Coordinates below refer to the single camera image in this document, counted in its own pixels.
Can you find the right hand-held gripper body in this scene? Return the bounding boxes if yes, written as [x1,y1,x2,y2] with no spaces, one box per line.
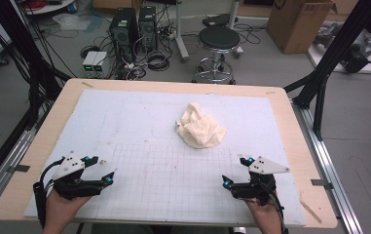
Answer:
[231,155,290,207]

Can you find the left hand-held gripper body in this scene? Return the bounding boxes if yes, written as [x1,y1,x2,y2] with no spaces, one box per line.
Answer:
[52,150,107,201]

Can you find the cream cloth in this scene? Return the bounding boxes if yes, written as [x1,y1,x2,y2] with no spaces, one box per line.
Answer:
[175,101,228,150]

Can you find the person's left hand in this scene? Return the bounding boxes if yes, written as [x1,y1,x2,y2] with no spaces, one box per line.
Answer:
[44,188,93,227]

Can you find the person's right hand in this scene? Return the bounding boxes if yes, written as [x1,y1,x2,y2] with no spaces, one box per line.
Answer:
[244,198,283,230]

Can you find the black table clamp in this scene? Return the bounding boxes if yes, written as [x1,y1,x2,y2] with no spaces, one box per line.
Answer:
[7,164,31,174]

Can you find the thin wooden strip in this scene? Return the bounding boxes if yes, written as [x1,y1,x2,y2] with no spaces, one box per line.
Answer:
[299,194,323,224]

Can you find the grey table clamp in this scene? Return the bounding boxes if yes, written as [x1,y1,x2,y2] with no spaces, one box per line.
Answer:
[311,178,334,190]

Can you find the white grid mat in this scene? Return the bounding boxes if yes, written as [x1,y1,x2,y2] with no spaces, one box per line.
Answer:
[23,89,308,228]

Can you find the white power supply unit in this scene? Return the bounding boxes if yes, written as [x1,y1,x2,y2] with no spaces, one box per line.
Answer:
[82,51,98,79]
[91,51,109,79]

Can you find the black round stool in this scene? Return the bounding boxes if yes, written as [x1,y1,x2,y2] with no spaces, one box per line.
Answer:
[191,24,243,86]

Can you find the large black computer tower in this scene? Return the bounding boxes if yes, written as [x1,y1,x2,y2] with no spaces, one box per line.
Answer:
[109,7,140,80]

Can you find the clear plastic bag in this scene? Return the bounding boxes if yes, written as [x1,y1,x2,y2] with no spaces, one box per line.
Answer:
[52,13,92,32]

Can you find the cardboard box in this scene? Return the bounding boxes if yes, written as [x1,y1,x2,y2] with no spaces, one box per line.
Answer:
[266,0,337,55]

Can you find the white desk leg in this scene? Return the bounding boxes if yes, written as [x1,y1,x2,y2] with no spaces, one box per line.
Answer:
[172,0,191,62]
[227,0,244,59]

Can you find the slim black computer tower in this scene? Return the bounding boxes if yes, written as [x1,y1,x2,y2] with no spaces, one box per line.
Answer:
[137,5,159,54]

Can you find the black flat case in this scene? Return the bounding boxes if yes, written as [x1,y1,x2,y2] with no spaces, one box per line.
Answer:
[202,13,240,28]

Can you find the grey and black machine parts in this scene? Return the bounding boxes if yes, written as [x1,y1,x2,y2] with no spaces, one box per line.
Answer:
[314,22,371,74]

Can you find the white round table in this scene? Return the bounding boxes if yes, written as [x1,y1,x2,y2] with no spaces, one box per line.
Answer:
[23,0,77,16]

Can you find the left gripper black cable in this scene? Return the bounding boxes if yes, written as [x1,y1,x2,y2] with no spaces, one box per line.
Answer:
[32,156,66,228]

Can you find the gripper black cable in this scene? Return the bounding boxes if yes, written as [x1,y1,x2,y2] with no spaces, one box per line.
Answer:
[258,180,290,234]
[32,156,66,228]

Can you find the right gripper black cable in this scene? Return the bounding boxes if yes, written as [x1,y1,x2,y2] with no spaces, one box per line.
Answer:
[258,180,290,234]

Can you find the aluminium rail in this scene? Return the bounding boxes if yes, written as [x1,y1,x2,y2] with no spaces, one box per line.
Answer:
[291,98,364,234]
[0,106,50,225]

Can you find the black cable coil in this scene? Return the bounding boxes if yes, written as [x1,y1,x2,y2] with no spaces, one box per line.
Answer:
[146,51,171,72]

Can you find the black frame stand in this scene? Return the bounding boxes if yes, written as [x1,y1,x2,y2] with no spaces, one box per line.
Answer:
[0,0,72,131]
[283,0,371,141]

